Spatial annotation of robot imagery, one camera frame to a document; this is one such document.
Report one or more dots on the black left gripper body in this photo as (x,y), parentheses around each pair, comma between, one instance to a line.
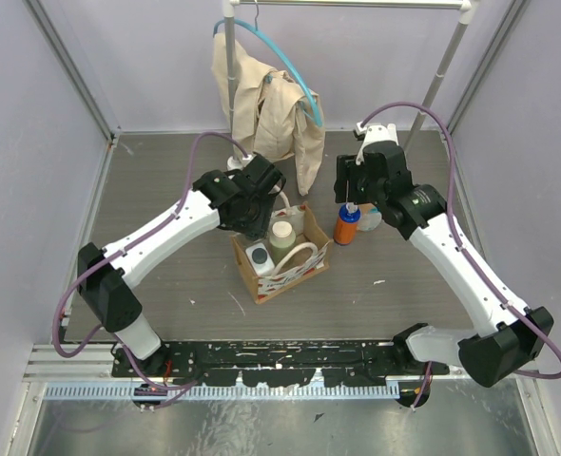
(265,176)

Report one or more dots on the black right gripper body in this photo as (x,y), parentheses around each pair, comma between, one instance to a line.
(360,189)

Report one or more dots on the pink bottle pink cap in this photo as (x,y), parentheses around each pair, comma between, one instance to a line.
(370,217)

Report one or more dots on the green bottle beige cap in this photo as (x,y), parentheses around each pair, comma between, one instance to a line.
(282,240)

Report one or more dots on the orange bottle blue pump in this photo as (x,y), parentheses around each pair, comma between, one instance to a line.
(347,224)

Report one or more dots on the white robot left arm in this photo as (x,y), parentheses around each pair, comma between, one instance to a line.
(109,275)

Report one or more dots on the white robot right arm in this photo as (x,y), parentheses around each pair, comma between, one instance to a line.
(506,333)

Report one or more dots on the white bottle grey cap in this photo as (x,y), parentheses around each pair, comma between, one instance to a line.
(260,259)

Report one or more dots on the beige jacket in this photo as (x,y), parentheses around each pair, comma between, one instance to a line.
(271,114)

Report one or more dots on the blue clothes hanger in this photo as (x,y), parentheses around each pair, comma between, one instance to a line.
(231,78)

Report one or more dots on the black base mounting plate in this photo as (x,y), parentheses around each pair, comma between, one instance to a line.
(280,363)

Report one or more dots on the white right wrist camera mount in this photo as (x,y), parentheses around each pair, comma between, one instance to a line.
(374,134)

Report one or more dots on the white clothes rack frame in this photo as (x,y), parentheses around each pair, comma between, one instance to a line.
(358,54)

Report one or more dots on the slotted grey cable duct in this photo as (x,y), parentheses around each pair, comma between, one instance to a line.
(110,391)

